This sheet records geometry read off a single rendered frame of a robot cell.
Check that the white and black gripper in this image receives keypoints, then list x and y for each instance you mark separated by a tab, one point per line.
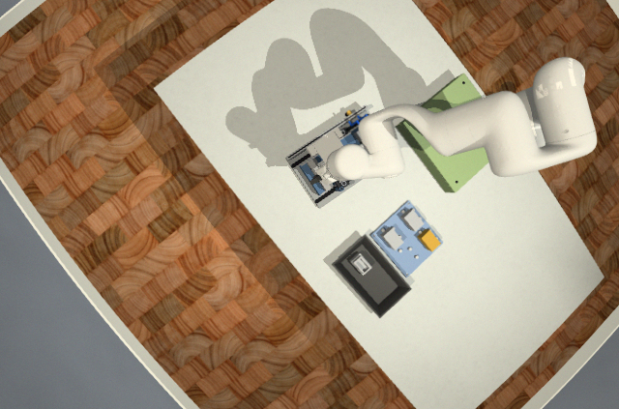
319	176

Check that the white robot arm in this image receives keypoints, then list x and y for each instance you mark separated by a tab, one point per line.
498	122

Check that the orange block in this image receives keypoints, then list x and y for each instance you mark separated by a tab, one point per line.
429	240

